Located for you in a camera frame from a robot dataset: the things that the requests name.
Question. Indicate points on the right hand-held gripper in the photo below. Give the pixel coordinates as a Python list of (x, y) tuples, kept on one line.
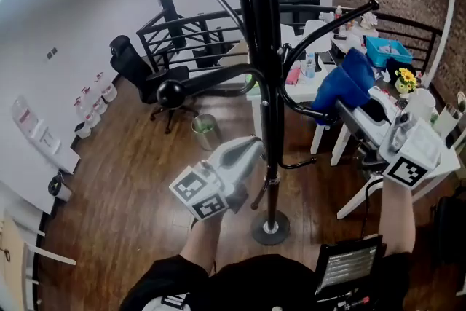
[(415, 149)]

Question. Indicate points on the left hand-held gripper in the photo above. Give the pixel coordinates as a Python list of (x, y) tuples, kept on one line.
[(198, 193)]

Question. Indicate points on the blue cloth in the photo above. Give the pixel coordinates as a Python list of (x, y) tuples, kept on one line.
[(346, 83)]

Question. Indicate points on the black coat rack stand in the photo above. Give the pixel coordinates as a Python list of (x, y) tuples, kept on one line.
[(264, 47)]

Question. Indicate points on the person's left forearm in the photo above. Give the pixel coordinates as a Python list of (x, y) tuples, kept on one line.
[(202, 244)]

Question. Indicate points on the person's right forearm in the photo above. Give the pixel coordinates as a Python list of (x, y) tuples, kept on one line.
[(397, 218)]

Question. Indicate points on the steel trash bin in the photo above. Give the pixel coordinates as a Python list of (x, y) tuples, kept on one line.
[(205, 133)]

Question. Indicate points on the white lamp brass base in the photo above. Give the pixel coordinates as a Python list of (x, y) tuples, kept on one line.
[(420, 105)]

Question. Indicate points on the yellow sunflower pot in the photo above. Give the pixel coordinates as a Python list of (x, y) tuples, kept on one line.
[(406, 78)]

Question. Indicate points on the blue plastic bin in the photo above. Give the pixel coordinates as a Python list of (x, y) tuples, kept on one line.
[(389, 52)]

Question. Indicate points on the white square container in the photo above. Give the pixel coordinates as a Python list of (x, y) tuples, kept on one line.
[(448, 120)]

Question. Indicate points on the green tray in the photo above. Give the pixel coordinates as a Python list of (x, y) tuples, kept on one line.
[(252, 82)]

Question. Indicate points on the white table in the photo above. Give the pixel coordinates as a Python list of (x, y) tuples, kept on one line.
[(446, 165), (302, 93)]

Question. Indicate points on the clear plastic water bottle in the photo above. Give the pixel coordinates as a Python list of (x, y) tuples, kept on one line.
[(310, 67)]

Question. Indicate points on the pink pouch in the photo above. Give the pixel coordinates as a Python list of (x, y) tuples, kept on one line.
[(294, 76)]

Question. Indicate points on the round mirror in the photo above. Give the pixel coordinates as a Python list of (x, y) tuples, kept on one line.
[(461, 100)]

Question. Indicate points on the pink flowers white vase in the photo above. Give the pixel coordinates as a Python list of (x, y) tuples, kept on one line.
[(368, 20)]

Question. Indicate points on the white lamp black base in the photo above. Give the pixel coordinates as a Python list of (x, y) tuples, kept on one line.
[(316, 34)]

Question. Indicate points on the white crumpled lampshade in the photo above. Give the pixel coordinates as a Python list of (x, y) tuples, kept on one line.
[(287, 34)]

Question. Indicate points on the black office chair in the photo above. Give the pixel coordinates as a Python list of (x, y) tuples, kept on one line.
[(451, 222), (138, 69)]

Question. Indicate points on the person's black shirt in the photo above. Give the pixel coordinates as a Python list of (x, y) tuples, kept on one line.
[(255, 284)]

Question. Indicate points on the clear water jug red label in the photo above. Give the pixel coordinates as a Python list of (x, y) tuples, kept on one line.
[(98, 106), (108, 93), (91, 118)]

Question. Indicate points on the black chest-mounted screen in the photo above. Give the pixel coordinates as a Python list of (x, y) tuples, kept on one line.
[(349, 266)]

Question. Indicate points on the small white bin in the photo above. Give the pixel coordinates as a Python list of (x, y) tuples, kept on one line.
[(83, 131)]

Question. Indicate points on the black stair railing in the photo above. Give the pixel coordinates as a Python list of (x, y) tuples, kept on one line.
[(169, 11)]

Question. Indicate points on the white cylinder black end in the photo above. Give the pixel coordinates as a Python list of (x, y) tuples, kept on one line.
[(56, 185)]

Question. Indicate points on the black chest mount rig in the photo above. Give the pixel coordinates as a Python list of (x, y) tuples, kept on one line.
[(346, 302)]

